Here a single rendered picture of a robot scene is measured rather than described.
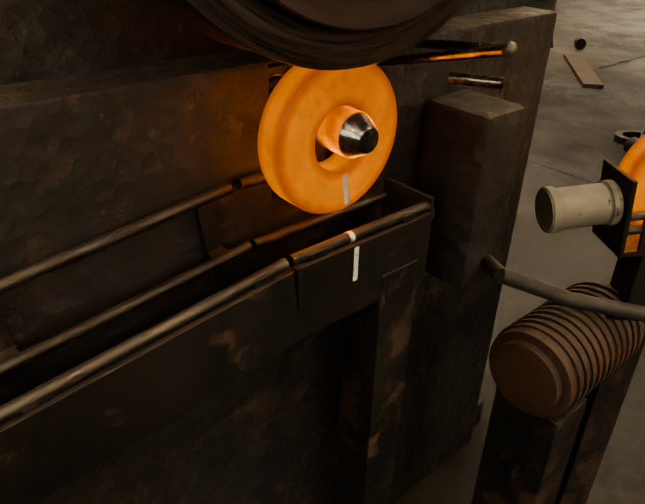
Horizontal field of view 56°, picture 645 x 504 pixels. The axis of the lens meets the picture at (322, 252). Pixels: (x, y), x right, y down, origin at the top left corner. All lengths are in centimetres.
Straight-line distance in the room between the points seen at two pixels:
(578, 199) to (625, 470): 78
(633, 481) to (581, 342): 64
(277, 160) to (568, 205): 41
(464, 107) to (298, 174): 26
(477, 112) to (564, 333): 31
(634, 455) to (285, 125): 116
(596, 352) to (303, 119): 51
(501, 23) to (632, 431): 99
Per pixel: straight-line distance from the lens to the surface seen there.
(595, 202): 83
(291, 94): 54
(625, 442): 153
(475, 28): 83
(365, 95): 59
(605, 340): 89
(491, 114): 73
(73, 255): 55
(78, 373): 51
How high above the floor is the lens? 101
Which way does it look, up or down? 30 degrees down
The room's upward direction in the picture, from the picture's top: 1 degrees clockwise
